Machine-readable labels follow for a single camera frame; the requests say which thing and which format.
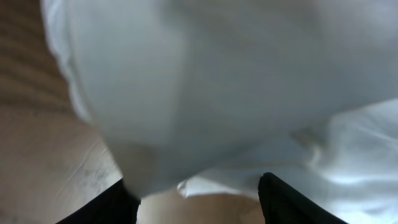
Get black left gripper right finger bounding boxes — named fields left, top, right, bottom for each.
left=258, top=172, right=347, bottom=224

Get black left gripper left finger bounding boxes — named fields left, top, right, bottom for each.
left=57, top=179, right=141, bottom=224

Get white printed t-shirt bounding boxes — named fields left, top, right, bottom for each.
left=41, top=0, right=397, bottom=223

